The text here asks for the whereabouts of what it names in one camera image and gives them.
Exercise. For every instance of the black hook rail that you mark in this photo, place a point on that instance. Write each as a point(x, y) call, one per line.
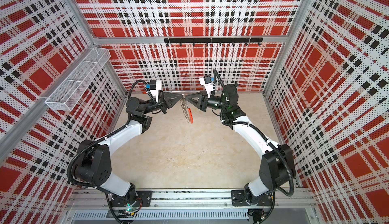
point(181, 41)

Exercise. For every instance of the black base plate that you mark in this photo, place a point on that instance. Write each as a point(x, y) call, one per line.
point(244, 198)
point(133, 198)

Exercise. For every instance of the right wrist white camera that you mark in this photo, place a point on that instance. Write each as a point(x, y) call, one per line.
point(209, 85)

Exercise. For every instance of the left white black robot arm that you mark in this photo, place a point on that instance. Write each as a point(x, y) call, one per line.
point(91, 166)

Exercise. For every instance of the aluminium front rail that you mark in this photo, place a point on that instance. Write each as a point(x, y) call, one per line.
point(208, 206)

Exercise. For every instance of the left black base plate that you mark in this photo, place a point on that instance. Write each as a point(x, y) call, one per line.
point(133, 198)

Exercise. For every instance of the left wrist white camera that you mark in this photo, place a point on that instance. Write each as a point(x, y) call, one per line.
point(153, 89)

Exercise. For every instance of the silver keyring with red handle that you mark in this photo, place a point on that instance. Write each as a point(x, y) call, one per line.
point(186, 110)

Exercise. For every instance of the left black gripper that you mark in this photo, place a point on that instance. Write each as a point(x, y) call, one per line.
point(166, 101)

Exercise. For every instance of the wrist white camera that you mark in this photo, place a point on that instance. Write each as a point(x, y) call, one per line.
point(209, 85)
point(153, 89)

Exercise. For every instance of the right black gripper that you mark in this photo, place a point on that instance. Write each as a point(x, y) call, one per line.
point(201, 104)

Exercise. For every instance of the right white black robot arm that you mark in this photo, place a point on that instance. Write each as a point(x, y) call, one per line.
point(277, 170)

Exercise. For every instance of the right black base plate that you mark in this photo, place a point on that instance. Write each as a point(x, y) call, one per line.
point(244, 198)

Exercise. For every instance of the white wire mesh basket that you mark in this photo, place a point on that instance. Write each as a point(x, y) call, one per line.
point(70, 91)

